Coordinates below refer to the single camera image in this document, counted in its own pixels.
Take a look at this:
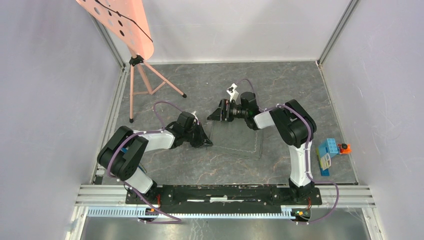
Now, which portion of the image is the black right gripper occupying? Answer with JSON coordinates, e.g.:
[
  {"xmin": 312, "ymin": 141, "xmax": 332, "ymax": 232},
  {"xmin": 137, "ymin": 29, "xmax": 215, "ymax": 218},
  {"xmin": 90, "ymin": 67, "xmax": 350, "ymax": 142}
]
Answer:
[{"xmin": 207, "ymin": 98, "xmax": 248, "ymax": 122}]

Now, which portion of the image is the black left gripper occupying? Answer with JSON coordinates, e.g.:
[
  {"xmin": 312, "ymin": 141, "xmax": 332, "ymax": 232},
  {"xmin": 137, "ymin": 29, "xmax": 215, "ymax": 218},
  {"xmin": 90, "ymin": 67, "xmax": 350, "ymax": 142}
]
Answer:
[{"xmin": 183, "ymin": 122, "xmax": 213, "ymax": 149}]

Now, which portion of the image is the grey cloth napkin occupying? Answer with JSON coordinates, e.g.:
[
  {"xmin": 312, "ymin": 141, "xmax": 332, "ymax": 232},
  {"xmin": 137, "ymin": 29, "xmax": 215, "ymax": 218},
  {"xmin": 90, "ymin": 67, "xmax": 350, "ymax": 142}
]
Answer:
[{"xmin": 206, "ymin": 119, "xmax": 264, "ymax": 160}]

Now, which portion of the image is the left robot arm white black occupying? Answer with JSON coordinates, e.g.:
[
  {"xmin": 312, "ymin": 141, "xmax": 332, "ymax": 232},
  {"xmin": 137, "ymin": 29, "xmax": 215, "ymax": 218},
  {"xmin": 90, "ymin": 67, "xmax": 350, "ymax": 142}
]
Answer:
[{"xmin": 97, "ymin": 111, "xmax": 213, "ymax": 204}]

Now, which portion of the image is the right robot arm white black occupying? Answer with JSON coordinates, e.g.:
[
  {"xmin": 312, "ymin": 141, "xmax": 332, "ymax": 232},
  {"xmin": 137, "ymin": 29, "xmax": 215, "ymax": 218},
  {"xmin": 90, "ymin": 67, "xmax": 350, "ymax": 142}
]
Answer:
[{"xmin": 207, "ymin": 91, "xmax": 317, "ymax": 204}]

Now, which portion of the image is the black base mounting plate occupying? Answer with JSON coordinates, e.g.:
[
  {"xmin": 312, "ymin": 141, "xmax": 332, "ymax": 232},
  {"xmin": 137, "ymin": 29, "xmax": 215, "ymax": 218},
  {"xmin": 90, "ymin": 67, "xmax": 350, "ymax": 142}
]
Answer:
[{"xmin": 144, "ymin": 184, "xmax": 323, "ymax": 214}]

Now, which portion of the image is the yellow toy block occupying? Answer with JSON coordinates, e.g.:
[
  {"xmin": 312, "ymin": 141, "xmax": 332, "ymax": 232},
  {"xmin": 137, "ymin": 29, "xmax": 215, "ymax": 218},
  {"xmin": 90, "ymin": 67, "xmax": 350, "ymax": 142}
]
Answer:
[{"xmin": 315, "ymin": 147, "xmax": 322, "ymax": 168}]

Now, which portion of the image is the blue toy brick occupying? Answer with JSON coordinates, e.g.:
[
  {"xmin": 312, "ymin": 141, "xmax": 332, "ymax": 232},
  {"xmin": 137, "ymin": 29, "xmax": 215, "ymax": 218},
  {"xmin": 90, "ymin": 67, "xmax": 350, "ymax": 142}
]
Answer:
[{"xmin": 318, "ymin": 138, "xmax": 339, "ymax": 158}]

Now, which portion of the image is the white toy piece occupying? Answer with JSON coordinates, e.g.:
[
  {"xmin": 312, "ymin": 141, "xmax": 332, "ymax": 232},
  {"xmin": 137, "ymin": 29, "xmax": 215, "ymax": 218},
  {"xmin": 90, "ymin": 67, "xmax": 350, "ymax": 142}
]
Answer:
[{"xmin": 320, "ymin": 153, "xmax": 331, "ymax": 170}]

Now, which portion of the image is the blue flat toy plate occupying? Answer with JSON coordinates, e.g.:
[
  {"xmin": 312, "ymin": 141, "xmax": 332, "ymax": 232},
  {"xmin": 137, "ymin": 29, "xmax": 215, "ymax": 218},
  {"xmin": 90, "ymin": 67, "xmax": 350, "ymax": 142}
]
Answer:
[{"xmin": 320, "ymin": 167, "xmax": 330, "ymax": 177}]

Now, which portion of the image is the pink music stand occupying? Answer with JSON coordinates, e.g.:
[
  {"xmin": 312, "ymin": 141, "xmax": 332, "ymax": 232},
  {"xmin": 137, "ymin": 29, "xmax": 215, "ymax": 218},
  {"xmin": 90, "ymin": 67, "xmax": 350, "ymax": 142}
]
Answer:
[{"xmin": 77, "ymin": 0, "xmax": 187, "ymax": 123}]

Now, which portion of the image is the orange toy piece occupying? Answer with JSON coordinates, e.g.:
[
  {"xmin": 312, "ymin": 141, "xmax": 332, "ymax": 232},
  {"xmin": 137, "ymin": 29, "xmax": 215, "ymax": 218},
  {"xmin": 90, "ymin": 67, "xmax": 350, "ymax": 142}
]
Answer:
[{"xmin": 337, "ymin": 143, "xmax": 352, "ymax": 155}]

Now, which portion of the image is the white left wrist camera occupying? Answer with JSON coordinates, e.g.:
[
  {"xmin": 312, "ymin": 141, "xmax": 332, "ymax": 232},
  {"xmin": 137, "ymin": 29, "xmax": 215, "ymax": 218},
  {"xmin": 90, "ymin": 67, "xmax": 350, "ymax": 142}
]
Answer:
[{"xmin": 191, "ymin": 111, "xmax": 198, "ymax": 120}]

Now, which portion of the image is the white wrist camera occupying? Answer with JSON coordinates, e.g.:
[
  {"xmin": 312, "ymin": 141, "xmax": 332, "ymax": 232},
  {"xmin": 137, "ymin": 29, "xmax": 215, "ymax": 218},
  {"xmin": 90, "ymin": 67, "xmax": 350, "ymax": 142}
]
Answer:
[
  {"xmin": 191, "ymin": 111, "xmax": 198, "ymax": 120},
  {"xmin": 226, "ymin": 83, "xmax": 239, "ymax": 103}
]

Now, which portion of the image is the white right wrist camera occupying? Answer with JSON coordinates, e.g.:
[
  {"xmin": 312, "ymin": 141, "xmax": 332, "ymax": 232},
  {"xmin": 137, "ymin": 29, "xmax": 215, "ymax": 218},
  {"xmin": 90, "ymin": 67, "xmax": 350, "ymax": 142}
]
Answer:
[{"xmin": 226, "ymin": 83, "xmax": 239, "ymax": 103}]

